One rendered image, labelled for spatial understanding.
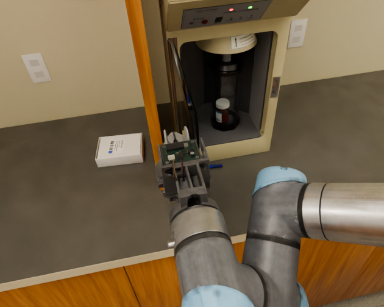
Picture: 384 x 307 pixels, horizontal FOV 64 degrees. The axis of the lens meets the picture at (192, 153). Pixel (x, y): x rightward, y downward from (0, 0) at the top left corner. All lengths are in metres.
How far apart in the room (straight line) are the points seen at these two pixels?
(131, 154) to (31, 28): 0.56
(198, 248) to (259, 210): 0.12
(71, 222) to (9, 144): 0.51
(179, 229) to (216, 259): 0.06
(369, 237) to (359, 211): 0.03
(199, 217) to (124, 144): 0.76
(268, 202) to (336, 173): 0.68
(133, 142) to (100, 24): 0.44
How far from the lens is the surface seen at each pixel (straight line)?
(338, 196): 0.42
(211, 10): 0.71
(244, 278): 0.38
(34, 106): 1.43
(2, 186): 1.21
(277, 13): 0.81
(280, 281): 0.43
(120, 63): 1.30
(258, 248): 0.44
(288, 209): 0.43
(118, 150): 1.10
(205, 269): 0.36
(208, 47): 0.88
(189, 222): 0.39
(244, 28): 0.84
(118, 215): 0.96
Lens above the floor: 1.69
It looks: 43 degrees down
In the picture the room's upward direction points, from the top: 4 degrees counter-clockwise
